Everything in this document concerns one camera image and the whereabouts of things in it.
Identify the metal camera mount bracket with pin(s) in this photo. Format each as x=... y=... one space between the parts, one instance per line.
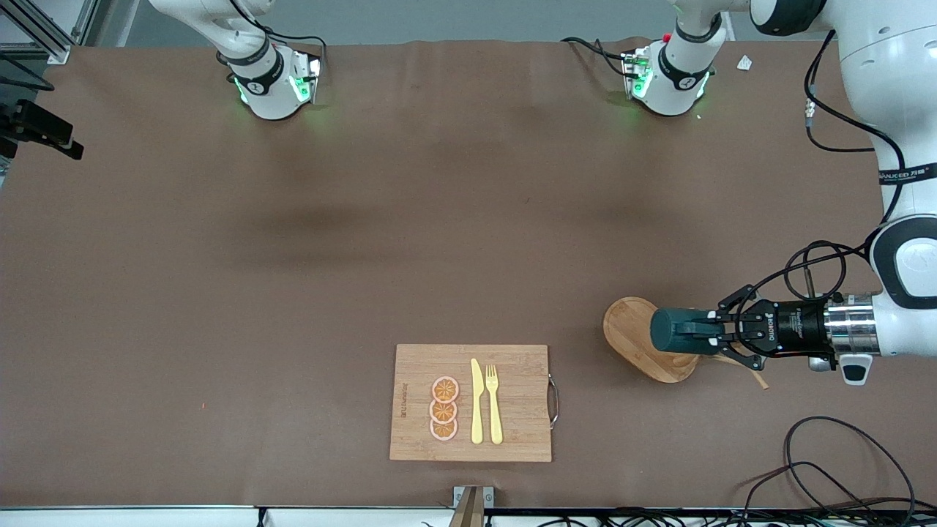
x=472 y=505

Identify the bamboo cutting board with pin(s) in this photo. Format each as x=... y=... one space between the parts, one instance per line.
x=520 y=410

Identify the yellow plastic knife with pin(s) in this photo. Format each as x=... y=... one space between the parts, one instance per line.
x=476 y=410

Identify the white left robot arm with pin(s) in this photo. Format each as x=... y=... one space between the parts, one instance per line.
x=889 y=80

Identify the aluminium frame profile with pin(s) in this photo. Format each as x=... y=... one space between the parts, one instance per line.
x=51 y=47

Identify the white paper scrap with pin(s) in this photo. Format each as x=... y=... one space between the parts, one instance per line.
x=744 y=63

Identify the brown table cover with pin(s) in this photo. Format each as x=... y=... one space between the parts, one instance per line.
x=219 y=366

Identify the dark teal mug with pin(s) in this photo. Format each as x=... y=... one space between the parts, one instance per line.
x=670 y=331

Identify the yellow plastic fork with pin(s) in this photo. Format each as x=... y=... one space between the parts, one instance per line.
x=495 y=413

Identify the orange slice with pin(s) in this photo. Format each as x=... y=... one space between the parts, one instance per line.
x=445 y=389

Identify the wooden cup rack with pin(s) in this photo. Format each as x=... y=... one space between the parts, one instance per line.
x=629 y=329

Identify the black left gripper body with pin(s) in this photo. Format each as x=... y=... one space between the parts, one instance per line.
x=796 y=326

